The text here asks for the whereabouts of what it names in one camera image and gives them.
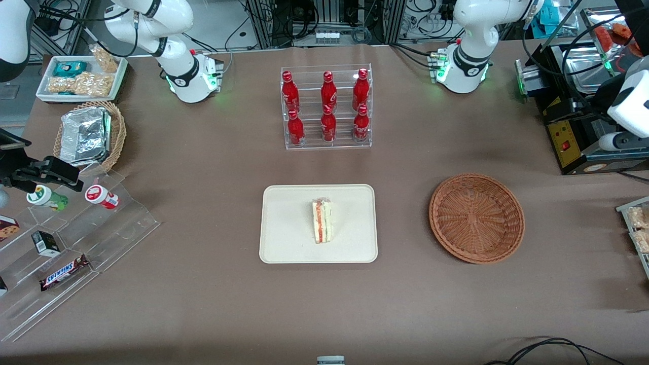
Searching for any triangular sandwich wedge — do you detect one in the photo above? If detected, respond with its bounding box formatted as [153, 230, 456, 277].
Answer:
[311, 198, 333, 244]

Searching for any light tan wicker basket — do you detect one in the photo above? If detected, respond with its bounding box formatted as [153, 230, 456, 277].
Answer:
[53, 100, 127, 177]

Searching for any shiny metal tray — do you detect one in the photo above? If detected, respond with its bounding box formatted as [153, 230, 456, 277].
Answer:
[562, 44, 622, 93]

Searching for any white rectangular snack tray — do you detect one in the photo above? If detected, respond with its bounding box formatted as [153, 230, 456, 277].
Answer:
[35, 55, 128, 103]

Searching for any brown round wicker basket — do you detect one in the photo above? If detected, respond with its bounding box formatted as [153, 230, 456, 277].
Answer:
[428, 173, 526, 265]

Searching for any cream rectangular tray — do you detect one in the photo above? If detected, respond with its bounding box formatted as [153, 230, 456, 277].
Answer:
[259, 184, 379, 264]

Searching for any black machine with yellow panel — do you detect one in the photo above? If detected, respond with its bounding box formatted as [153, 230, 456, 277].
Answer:
[515, 41, 649, 176]

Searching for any green label white-capped bottle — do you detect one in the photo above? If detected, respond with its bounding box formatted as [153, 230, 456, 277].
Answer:
[26, 185, 69, 212]

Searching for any red label white-capped bottle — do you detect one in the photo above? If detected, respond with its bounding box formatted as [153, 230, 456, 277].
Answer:
[85, 185, 120, 210]

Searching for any small black box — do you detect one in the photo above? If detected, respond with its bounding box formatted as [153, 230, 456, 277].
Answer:
[31, 231, 61, 257]

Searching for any brown cookie box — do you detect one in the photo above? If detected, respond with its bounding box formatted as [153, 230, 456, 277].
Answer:
[0, 215, 21, 243]

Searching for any clear acrylic stepped stand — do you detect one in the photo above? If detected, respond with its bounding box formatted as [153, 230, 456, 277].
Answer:
[0, 170, 162, 343]

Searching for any large clear peanut snack bag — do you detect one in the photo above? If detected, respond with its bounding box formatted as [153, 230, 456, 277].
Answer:
[48, 72, 114, 97]

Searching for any brown Snickers bar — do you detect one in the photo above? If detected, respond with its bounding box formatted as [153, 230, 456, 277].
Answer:
[40, 254, 90, 292]

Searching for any teal snack packet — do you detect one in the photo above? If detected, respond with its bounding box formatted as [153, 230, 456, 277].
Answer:
[53, 61, 88, 78]

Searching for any red orange food item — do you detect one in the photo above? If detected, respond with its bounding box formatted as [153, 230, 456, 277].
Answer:
[593, 22, 634, 47]

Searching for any small clear peanut snack bag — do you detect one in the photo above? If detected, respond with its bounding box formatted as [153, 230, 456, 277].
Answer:
[90, 44, 120, 74]

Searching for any teal paper packet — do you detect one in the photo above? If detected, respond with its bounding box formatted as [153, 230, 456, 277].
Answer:
[532, 0, 559, 27]

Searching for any red cola bottle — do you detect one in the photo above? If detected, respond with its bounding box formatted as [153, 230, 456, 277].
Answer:
[287, 109, 305, 148]
[352, 68, 370, 110]
[321, 104, 337, 143]
[281, 70, 300, 113]
[353, 104, 370, 143]
[320, 70, 338, 110]

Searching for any clear acrylic bottle rack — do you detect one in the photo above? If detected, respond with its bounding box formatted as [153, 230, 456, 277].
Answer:
[280, 63, 373, 151]

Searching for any grey wire rack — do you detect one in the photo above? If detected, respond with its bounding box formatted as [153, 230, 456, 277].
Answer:
[616, 197, 649, 279]

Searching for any black floor cable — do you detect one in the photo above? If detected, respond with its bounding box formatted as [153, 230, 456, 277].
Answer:
[484, 337, 627, 365]

